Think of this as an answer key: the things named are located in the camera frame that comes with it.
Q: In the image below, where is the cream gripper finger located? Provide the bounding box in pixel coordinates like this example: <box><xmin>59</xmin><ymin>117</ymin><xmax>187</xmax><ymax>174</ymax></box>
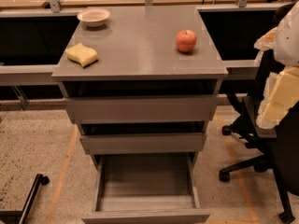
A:
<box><xmin>256</xmin><ymin>102</ymin><xmax>290</xmax><ymax>129</ymax></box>
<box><xmin>268</xmin><ymin>66</ymin><xmax>299</xmax><ymax>106</ymax></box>

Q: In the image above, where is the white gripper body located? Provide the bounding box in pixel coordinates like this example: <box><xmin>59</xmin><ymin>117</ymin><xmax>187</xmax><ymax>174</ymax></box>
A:
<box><xmin>254</xmin><ymin>27</ymin><xmax>277</xmax><ymax>63</ymax></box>

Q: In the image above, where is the yellow sponge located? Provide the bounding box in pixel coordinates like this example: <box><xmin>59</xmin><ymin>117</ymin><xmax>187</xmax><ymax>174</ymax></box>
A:
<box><xmin>66</xmin><ymin>43</ymin><xmax>98</xmax><ymax>67</ymax></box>

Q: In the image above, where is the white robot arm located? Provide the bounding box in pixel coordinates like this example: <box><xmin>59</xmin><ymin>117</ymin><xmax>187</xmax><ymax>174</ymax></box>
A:
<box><xmin>254</xmin><ymin>2</ymin><xmax>299</xmax><ymax>129</ymax></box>

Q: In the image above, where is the grey top drawer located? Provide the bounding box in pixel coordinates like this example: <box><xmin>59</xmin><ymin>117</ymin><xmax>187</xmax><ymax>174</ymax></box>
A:
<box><xmin>66</xmin><ymin>95</ymin><xmax>217</xmax><ymax>124</ymax></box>

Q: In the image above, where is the grey middle drawer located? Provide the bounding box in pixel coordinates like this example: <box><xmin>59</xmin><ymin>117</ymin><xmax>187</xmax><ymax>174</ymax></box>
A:
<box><xmin>80</xmin><ymin>133</ymin><xmax>206</xmax><ymax>154</ymax></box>

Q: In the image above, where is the grey drawer cabinet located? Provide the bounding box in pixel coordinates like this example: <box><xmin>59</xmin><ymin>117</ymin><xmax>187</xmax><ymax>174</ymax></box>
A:
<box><xmin>51</xmin><ymin>5</ymin><xmax>229</xmax><ymax>170</ymax></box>

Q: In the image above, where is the grey open bottom drawer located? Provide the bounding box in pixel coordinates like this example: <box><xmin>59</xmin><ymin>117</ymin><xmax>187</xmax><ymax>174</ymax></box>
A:
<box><xmin>82</xmin><ymin>153</ymin><xmax>209</xmax><ymax>224</ymax></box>

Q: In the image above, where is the black office chair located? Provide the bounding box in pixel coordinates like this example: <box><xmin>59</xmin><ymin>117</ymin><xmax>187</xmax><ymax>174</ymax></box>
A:
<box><xmin>219</xmin><ymin>2</ymin><xmax>299</xmax><ymax>224</ymax></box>

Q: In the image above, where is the red apple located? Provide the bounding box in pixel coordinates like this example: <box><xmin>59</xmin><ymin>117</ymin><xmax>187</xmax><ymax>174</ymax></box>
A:
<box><xmin>176</xmin><ymin>30</ymin><xmax>197</xmax><ymax>52</ymax></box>

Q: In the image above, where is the white ceramic bowl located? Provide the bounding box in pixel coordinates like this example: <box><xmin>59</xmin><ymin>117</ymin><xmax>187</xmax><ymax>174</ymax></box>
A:
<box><xmin>77</xmin><ymin>8</ymin><xmax>110</xmax><ymax>27</ymax></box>

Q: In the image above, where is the black wheeled stand leg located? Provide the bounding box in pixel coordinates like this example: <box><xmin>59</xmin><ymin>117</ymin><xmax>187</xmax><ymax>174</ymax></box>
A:
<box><xmin>0</xmin><ymin>174</ymin><xmax>50</xmax><ymax>224</ymax></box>

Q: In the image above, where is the grey desk frame rail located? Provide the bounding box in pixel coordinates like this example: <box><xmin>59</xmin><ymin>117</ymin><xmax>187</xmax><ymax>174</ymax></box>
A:
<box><xmin>0</xmin><ymin>64</ymin><xmax>57</xmax><ymax>86</ymax></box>

